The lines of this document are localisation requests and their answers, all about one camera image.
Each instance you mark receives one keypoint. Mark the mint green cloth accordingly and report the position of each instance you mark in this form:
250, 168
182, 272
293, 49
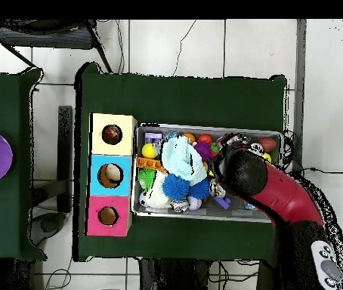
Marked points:
180, 160

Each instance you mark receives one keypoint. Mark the blue spiky rubber ball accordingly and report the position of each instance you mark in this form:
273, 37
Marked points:
176, 187

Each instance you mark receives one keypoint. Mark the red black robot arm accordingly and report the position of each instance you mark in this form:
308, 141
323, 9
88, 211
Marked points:
289, 196

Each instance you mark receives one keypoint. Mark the silver mesh bin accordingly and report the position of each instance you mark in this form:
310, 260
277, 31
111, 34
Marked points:
165, 212

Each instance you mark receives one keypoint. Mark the wooden box three holes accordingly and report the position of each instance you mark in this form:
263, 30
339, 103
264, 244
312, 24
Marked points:
111, 175

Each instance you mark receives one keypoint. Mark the orange wheeled toy brick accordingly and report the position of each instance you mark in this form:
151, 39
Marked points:
150, 163

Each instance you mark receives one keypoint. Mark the plain yellow ball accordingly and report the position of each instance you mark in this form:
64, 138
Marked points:
149, 150

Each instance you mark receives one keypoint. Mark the orange toy basketball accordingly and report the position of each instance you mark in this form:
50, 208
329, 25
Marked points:
188, 138

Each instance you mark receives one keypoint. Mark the green spiky rubber ball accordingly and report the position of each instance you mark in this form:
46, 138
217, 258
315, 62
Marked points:
145, 178

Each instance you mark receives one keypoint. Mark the purple spiky monster toy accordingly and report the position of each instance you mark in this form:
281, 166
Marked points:
202, 150

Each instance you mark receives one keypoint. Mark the cream knitted cloth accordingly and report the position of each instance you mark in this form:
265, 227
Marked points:
156, 196

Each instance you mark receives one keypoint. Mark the silver printed drink can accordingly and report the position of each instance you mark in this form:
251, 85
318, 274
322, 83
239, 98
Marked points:
216, 190

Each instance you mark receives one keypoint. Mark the dark green table cloth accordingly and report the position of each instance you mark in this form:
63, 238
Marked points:
5, 99
174, 99

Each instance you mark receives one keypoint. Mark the black upright panel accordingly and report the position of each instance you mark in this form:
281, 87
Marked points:
65, 157

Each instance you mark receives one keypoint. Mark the black chair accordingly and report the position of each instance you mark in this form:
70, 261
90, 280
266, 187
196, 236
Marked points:
47, 37

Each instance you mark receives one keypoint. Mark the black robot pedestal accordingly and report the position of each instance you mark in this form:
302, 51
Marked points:
174, 275

